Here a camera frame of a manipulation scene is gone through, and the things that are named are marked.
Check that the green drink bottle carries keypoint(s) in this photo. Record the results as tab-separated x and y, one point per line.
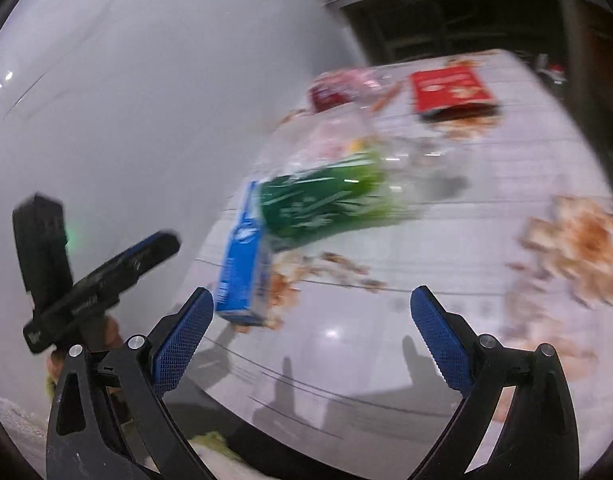
386	181

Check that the floral tablecloth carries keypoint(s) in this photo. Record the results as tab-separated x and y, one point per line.
513	230

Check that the red snack packet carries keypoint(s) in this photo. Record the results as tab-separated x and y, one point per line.
450	92

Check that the red clear plastic bag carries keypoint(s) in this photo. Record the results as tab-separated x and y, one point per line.
369	88

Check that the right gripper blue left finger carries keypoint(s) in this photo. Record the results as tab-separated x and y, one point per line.
85	438

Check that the blue toothpaste box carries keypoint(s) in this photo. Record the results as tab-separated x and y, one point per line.
241	296

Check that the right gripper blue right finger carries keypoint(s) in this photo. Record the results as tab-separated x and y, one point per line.
539	439

